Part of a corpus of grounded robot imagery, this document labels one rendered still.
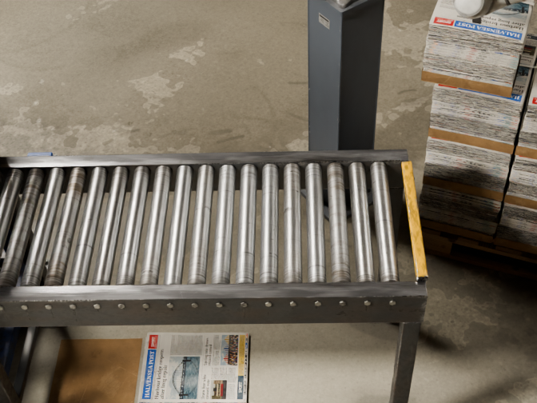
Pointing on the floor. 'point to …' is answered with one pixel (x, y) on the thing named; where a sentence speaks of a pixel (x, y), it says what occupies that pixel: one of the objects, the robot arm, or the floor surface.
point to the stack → (483, 169)
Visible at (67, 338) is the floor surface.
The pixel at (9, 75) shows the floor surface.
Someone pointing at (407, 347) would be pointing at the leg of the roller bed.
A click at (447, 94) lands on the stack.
